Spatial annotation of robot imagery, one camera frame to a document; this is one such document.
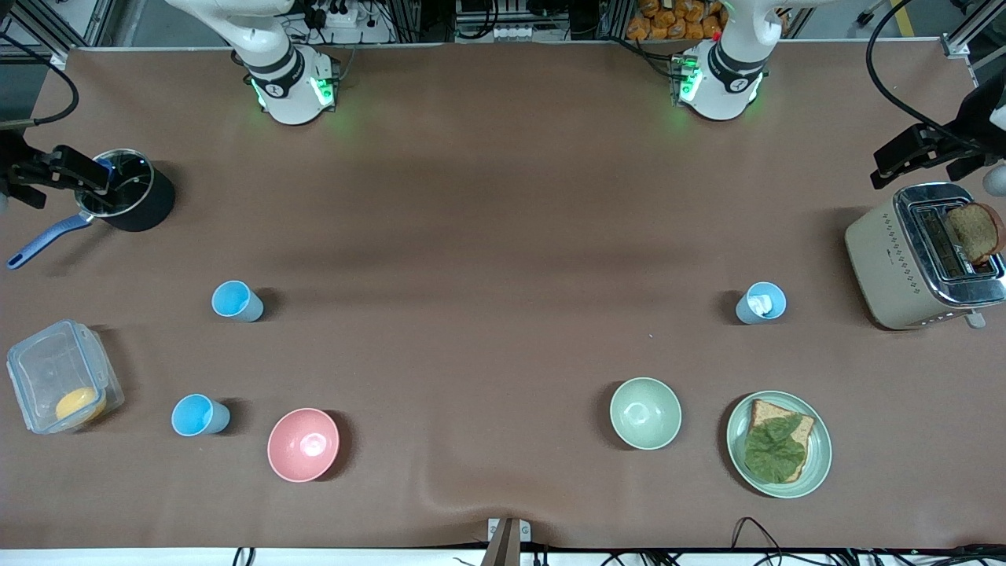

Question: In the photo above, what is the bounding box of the bag of orange buns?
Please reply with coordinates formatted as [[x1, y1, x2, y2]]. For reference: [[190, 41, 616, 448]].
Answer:
[[626, 0, 725, 42]]

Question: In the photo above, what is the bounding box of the white power strip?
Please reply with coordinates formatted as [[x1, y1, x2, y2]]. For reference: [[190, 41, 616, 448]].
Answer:
[[314, 4, 361, 29]]

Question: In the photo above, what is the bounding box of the black pot with blue handle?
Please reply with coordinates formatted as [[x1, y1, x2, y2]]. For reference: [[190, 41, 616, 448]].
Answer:
[[6, 148, 177, 270]]

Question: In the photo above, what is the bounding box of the plain light blue cup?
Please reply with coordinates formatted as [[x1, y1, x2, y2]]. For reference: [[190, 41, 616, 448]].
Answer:
[[171, 394, 232, 437], [211, 281, 265, 323]]

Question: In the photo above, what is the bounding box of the clear plastic container blue seal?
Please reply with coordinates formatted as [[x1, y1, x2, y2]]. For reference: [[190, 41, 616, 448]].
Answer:
[[6, 319, 125, 435]]

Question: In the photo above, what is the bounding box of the pale green bowl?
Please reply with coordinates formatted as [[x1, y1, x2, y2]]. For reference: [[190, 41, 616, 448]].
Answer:
[[610, 377, 683, 451]]

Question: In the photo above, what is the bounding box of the beige and chrome toaster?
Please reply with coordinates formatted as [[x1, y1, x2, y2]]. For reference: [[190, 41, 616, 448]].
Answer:
[[845, 182, 1006, 331]]

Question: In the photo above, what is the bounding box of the yellow round food piece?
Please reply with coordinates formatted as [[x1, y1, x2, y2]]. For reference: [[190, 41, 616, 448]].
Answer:
[[55, 388, 108, 424]]

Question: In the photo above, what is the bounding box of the brown bread slice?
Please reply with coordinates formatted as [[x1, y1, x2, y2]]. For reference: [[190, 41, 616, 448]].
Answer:
[[747, 399, 816, 483]]

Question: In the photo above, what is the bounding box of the glass lid with blue knob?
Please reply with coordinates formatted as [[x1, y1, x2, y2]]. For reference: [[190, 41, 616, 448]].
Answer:
[[76, 149, 154, 218]]

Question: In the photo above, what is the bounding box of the aluminium frame profile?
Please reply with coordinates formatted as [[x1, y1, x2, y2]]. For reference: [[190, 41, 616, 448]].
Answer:
[[0, 0, 115, 60], [942, 0, 1006, 62]]

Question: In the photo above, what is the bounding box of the black looped floor cable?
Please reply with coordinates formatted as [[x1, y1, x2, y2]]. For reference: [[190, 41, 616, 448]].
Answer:
[[731, 516, 791, 555]]

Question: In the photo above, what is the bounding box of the grey metal camera bracket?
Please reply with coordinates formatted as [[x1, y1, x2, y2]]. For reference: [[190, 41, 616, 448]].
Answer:
[[481, 517, 532, 566]]

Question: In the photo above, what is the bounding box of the pale green plate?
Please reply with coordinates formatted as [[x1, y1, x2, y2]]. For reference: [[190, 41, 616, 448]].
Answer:
[[726, 391, 833, 499]]

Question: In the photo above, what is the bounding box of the light blue cup white inside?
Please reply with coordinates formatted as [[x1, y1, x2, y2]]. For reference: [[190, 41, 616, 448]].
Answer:
[[735, 281, 788, 325]]

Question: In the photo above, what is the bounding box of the green lettuce leaf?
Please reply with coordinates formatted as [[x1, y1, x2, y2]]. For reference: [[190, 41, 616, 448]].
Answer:
[[743, 414, 808, 482]]

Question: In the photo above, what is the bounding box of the dark toast slice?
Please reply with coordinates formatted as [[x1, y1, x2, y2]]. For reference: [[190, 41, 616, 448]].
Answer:
[[945, 202, 1005, 266]]

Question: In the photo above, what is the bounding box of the pink bowl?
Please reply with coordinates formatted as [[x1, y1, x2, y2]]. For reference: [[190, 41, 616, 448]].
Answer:
[[267, 408, 341, 483]]

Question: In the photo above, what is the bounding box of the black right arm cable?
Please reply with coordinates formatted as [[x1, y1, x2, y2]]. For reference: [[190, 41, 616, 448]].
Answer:
[[0, 33, 80, 127]]

